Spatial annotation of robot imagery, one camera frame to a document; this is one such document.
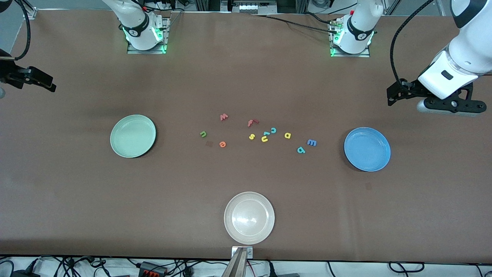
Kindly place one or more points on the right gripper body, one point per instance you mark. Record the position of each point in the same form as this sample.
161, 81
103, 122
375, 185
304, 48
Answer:
8, 72

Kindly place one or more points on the blue letter m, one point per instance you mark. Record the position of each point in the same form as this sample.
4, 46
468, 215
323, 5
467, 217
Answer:
312, 143

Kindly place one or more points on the teal letter b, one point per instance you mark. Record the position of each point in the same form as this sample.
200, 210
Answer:
300, 150

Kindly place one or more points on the red letter w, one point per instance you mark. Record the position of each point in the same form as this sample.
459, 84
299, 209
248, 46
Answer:
224, 117

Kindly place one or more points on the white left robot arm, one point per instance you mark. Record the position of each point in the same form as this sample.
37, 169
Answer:
359, 27

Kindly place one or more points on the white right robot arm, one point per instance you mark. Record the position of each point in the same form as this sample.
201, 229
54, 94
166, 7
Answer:
140, 27

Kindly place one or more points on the blue plate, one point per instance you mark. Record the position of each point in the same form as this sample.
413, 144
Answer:
367, 150

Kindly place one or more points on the green plate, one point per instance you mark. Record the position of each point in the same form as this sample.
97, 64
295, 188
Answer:
132, 136

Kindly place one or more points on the brown table cover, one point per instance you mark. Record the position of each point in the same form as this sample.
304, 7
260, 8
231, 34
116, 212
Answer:
77, 200

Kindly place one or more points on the red letter f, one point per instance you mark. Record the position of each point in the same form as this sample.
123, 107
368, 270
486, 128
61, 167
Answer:
250, 123

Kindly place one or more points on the grey electrical box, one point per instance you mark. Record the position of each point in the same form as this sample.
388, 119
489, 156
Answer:
250, 7

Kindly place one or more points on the white plate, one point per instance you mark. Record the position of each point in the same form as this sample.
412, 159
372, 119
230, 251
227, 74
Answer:
249, 218

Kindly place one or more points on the black power strip red switches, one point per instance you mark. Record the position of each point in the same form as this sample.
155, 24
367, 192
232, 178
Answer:
152, 269

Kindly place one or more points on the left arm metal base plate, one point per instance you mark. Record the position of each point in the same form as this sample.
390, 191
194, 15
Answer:
365, 55

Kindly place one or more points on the aluminium frame post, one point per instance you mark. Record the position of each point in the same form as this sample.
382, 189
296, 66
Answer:
32, 13

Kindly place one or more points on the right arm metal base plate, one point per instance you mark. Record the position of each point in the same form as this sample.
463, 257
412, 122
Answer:
166, 34

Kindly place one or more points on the aluminium camera mount bar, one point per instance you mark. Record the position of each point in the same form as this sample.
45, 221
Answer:
238, 265

